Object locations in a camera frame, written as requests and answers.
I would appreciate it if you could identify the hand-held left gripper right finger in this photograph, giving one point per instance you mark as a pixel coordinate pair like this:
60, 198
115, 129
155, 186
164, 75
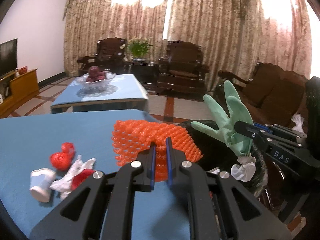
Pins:
169, 166

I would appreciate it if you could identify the blue tablecloth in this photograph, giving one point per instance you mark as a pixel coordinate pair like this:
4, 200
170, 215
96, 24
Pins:
50, 135

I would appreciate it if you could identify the red foam fruit net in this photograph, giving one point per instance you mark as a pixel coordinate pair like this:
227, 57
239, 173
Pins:
81, 177
59, 160
68, 148

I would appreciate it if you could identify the potted green plant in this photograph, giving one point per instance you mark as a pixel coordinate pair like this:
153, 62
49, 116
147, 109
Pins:
137, 47

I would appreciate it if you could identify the red apple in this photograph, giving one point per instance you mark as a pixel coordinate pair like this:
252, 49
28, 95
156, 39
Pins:
90, 79
101, 76
94, 70

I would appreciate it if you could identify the patterned beige curtain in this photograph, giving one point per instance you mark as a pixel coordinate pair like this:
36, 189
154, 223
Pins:
200, 22

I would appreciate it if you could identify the green rubber glove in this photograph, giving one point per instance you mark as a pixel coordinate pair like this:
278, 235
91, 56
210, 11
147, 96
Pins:
235, 115

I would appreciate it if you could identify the white plastic bag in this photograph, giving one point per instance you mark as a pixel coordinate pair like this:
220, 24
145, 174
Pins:
298, 121

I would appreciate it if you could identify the lace doily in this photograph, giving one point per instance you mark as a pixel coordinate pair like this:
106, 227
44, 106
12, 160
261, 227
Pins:
110, 91

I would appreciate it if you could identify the orange foam fruit net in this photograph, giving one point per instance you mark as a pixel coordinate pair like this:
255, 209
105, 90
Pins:
140, 135

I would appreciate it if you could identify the coffee table with blue cloth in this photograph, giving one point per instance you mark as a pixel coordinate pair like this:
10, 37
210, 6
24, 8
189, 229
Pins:
125, 90

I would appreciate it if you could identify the flat screen television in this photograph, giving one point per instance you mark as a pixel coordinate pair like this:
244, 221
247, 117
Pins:
8, 56

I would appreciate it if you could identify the red ornament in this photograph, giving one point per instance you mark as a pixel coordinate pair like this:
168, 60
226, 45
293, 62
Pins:
23, 70

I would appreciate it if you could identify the white paper cup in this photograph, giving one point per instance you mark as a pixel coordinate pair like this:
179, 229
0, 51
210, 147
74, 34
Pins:
41, 183

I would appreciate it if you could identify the dark wooden armchair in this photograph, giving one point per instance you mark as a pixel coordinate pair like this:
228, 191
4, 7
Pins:
182, 62
107, 52

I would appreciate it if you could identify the wooden television cabinet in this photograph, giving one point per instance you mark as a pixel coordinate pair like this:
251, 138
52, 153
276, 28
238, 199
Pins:
23, 85

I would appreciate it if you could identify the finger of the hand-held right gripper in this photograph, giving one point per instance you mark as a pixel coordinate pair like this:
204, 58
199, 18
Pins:
263, 128
243, 128

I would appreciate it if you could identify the dark wooden sofa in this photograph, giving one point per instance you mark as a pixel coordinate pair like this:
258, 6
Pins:
272, 92

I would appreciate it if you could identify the dark wooden side table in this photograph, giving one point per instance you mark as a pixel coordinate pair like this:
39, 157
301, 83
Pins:
142, 72

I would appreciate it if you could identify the glass fruit bowl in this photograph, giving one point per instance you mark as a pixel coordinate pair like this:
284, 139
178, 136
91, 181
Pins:
85, 85

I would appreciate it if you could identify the crumpled white tissue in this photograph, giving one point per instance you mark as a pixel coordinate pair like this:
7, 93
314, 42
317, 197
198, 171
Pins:
66, 180

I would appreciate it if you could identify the trash bin with black liner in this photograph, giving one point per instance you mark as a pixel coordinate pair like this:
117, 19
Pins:
257, 175

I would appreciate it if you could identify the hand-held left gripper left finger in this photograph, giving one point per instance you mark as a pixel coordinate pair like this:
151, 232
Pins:
152, 166

